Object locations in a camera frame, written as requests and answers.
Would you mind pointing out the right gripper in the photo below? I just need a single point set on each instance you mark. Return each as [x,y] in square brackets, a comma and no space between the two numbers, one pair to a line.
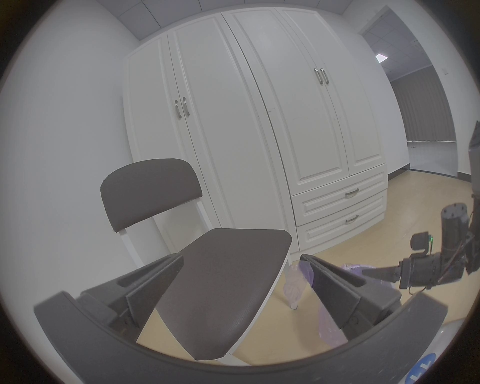
[423,270]

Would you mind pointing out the square ceiling light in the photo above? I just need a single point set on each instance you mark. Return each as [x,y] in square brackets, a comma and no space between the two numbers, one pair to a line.
[381,57]

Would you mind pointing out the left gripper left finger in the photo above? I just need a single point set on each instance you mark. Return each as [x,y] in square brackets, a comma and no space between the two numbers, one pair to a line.
[150,292]

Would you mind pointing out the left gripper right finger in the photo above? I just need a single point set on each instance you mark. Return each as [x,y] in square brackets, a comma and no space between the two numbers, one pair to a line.
[348,296]

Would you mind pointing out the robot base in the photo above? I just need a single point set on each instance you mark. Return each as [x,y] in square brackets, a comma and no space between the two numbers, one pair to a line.
[452,333]

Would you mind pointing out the purple plastic bag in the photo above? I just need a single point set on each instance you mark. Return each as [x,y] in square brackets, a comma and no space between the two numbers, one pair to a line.
[332,326]

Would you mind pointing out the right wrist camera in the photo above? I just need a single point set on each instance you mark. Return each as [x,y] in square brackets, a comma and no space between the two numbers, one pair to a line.
[420,242]

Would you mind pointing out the purple plastic scrap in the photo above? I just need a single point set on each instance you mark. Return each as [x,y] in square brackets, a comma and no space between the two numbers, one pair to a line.
[294,285]

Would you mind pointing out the grey and white chair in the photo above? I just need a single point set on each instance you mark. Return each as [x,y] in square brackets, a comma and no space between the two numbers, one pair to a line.
[225,285]

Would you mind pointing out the grey curtain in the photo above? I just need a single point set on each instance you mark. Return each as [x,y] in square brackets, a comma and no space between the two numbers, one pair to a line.
[423,105]

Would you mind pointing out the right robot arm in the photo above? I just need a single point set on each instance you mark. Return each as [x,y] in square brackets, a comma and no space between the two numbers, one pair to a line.
[454,228]

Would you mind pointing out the white wardrobe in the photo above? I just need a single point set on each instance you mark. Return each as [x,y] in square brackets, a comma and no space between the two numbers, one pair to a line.
[262,112]

